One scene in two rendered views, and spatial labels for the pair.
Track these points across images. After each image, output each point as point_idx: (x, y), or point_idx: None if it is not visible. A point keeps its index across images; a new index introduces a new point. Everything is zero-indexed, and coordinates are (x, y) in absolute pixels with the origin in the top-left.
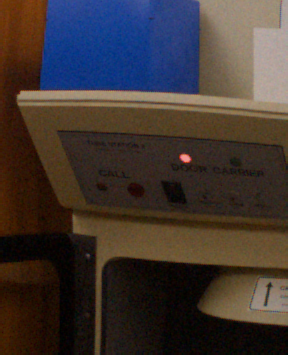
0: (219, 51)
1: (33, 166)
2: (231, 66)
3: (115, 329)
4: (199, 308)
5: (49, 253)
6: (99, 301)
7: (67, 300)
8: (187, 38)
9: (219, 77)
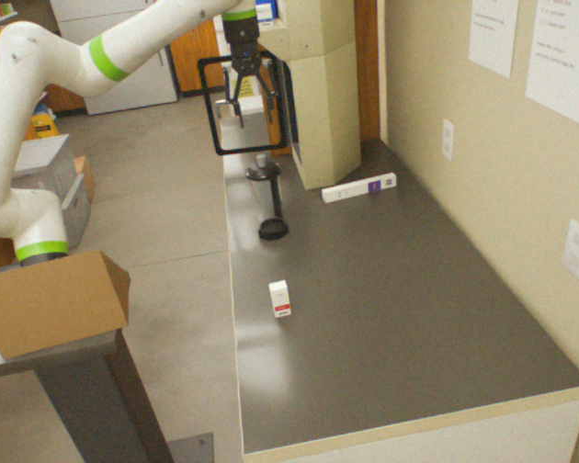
0: (278, 5)
1: None
2: (278, 10)
3: (289, 75)
4: None
5: (264, 55)
6: (282, 67)
7: (273, 67)
8: (266, 4)
9: (278, 13)
